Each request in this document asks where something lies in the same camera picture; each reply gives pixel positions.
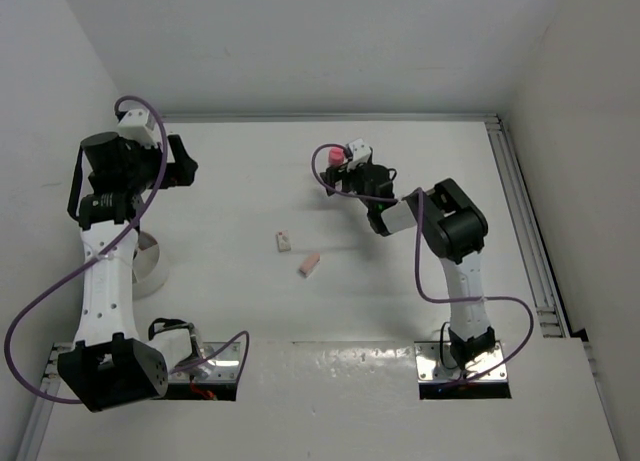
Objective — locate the pink eraser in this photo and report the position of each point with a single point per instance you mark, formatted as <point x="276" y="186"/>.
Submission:
<point x="309" y="264"/>

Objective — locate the white eraser with label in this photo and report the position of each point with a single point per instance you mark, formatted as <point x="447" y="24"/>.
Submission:
<point x="283" y="241"/>

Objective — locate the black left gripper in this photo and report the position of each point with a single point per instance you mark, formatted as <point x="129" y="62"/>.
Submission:
<point x="178" y="173"/>

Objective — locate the white round container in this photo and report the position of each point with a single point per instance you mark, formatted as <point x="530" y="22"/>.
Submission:
<point x="150" y="268"/>

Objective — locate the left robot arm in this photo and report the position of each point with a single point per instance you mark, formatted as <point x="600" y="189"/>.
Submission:
<point x="109" y="364"/>

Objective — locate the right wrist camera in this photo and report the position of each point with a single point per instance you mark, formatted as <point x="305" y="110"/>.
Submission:
<point x="357" y="152"/>

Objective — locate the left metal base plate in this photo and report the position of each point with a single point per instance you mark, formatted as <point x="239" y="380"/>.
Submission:
<point x="214" y="380"/>

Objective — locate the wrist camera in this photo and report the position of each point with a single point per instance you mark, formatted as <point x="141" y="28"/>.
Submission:
<point x="139" y="125"/>
<point x="357" y="152"/>

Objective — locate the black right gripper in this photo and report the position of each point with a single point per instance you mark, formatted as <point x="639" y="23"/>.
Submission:
<point x="334" y="175"/>

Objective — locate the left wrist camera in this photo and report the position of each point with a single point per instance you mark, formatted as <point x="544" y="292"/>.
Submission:
<point x="139" y="125"/>

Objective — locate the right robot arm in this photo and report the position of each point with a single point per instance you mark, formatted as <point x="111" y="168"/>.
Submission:
<point x="453" y="228"/>

